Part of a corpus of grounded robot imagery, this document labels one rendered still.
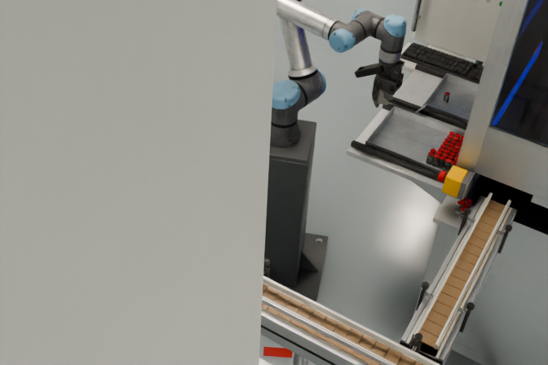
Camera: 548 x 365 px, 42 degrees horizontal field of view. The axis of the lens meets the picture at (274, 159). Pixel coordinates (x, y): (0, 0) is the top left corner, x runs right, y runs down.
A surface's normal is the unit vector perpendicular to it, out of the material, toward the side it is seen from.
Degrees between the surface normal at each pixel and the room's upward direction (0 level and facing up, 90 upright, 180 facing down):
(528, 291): 90
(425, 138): 0
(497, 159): 90
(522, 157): 90
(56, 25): 90
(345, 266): 0
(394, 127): 0
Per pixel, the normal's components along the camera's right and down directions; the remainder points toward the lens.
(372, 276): 0.04, -0.75
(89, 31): 0.86, 0.36
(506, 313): -0.51, 0.55
